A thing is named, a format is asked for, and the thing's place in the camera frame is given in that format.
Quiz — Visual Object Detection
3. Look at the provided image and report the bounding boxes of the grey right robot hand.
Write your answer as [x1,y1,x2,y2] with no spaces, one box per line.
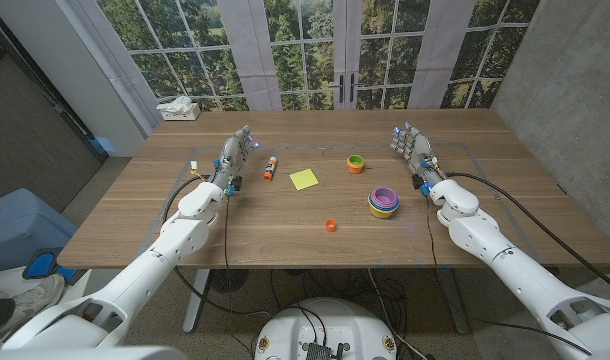
[389,121,444,189]

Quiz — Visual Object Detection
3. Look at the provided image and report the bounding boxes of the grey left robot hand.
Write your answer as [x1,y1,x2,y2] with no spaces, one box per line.
[210,124,261,195]

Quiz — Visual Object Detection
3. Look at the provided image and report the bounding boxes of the yellow sticky note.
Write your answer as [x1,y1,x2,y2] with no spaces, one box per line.
[288,168,320,192]

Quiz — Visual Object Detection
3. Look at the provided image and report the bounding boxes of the stacked purple yellow toy cups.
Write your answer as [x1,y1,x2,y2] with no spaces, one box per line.
[367,186,401,220]

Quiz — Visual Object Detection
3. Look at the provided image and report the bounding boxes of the white power strip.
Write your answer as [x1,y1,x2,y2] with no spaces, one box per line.
[160,103,202,122]

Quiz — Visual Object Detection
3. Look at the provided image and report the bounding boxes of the crumpled white tissue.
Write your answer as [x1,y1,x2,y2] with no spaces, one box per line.
[156,96,194,114]

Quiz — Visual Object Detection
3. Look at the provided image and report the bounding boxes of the black round floor fixture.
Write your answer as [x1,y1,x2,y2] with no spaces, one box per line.
[208,268,250,294]

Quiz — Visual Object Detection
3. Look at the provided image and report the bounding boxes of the printed window backdrop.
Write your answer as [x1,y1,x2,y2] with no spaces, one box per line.
[67,0,541,112]

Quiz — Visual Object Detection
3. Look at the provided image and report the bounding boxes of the white table leg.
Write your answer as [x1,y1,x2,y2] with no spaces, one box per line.
[182,268,211,334]

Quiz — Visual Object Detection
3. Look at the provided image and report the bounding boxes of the grey table leg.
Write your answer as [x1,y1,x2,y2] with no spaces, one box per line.
[437,267,472,335]

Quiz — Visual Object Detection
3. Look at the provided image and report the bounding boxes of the white robot torso base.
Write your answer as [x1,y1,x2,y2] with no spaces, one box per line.
[254,297,400,360]

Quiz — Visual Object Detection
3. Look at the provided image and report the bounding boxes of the blue black pad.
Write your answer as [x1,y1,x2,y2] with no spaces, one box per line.
[22,247,79,284]

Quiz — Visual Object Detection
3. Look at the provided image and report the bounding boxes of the blue upholstered seat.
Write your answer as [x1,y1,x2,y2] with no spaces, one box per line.
[0,187,79,274]

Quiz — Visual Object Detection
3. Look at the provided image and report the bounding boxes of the grey sneaker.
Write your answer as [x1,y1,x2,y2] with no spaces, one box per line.
[0,273,66,341]

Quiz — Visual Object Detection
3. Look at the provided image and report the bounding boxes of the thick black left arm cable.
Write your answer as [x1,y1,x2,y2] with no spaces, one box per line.
[160,173,272,319]

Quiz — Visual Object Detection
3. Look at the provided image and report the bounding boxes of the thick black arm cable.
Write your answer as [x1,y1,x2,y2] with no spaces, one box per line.
[160,173,272,319]
[444,171,610,296]

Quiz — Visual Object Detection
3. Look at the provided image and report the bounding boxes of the thin black left wrist wire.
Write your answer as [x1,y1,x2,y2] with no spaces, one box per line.
[221,195,234,314]

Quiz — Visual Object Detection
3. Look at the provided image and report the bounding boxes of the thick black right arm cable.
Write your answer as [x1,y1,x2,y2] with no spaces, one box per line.
[444,171,610,296]

